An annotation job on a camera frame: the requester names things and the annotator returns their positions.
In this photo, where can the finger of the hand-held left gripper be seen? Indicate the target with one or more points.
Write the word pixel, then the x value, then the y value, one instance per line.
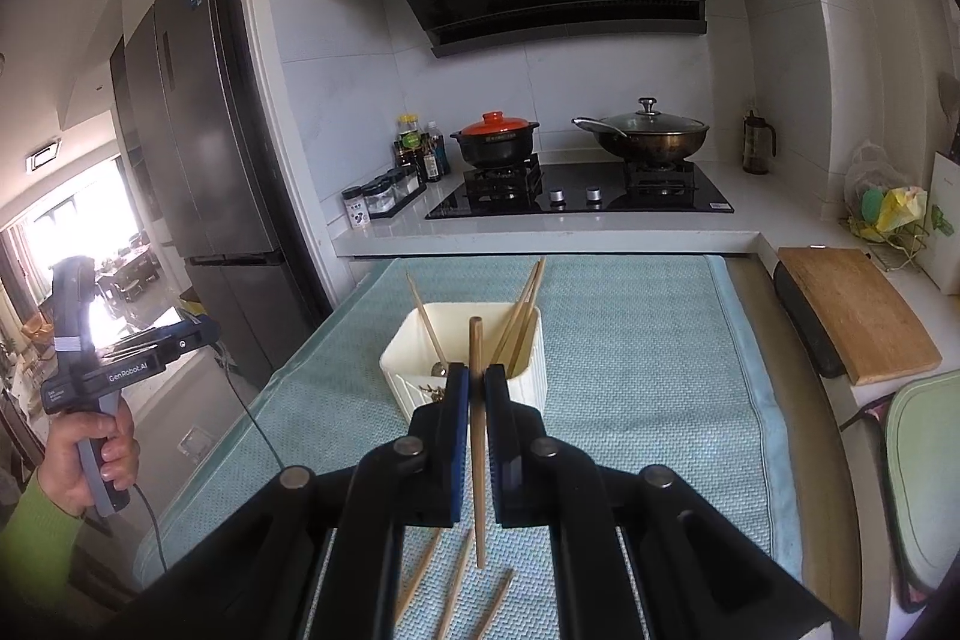
pixel 176 347
pixel 161 332

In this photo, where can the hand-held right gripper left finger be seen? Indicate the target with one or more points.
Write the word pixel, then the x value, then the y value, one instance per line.
pixel 456 452

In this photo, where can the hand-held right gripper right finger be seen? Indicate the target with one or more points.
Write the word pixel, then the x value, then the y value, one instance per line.
pixel 501 452

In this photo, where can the cream plastic container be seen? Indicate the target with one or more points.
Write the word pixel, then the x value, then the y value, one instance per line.
pixel 525 389

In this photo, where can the large metal spoon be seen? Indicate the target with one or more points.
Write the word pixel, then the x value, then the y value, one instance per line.
pixel 439 370

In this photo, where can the single wooden chopstick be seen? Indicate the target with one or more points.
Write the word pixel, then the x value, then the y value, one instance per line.
pixel 475 347

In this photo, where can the set of wooden chopsticks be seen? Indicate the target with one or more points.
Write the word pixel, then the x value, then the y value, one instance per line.
pixel 532 284

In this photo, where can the person's left forearm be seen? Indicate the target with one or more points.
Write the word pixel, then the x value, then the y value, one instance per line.
pixel 34 535

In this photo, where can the person's left hand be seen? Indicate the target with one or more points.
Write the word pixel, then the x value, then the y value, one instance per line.
pixel 75 475

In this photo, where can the light blue towel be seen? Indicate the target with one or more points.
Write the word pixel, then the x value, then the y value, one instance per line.
pixel 637 422

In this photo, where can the grey refrigerator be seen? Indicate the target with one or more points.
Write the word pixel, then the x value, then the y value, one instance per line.
pixel 217 160

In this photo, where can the row of spice jars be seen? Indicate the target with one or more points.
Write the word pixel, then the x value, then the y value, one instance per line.
pixel 379 194

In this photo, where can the black gas stove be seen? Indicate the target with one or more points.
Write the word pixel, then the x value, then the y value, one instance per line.
pixel 585 197

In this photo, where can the dark sauce bottle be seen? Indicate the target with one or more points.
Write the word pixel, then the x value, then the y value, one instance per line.
pixel 432 160

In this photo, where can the yellow-capped oil bottle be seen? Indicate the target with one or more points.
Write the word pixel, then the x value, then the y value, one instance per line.
pixel 408 141

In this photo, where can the black pot with orange lid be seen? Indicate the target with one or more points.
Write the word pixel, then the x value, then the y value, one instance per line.
pixel 495 141

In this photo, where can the wok with glass lid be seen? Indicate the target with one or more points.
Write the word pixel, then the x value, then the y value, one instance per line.
pixel 649 134

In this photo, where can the wooden cutting board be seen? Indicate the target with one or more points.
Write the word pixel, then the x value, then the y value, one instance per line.
pixel 855 310

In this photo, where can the green cutting board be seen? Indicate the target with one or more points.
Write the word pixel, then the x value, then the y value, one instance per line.
pixel 926 482

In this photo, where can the rack with plastic bags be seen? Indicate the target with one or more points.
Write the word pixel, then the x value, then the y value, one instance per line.
pixel 892 209

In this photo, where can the glass jar with dark frame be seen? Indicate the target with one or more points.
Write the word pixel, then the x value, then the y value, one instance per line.
pixel 757 145

